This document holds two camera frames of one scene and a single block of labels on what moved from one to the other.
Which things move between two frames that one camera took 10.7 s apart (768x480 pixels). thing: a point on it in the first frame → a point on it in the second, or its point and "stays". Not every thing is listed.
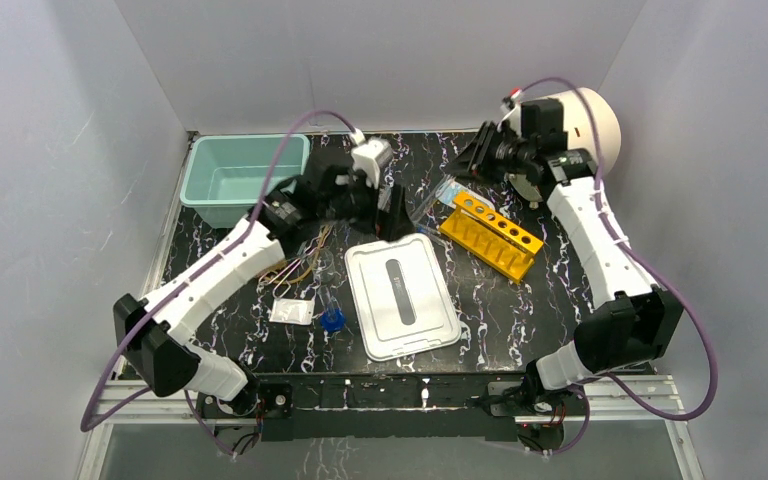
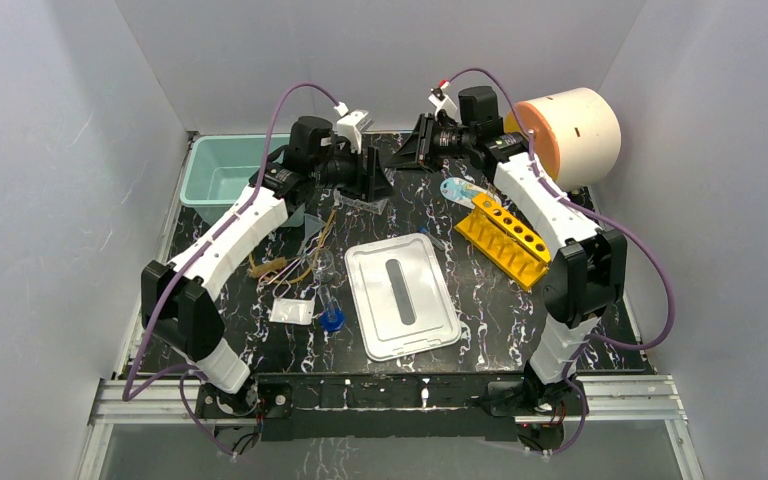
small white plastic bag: [292, 311] stays
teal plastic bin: [226, 177] stays
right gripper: [462, 167] → [405, 158]
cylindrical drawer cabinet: [578, 123] stays
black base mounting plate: [384, 407] stays
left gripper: [376, 206] → [367, 176]
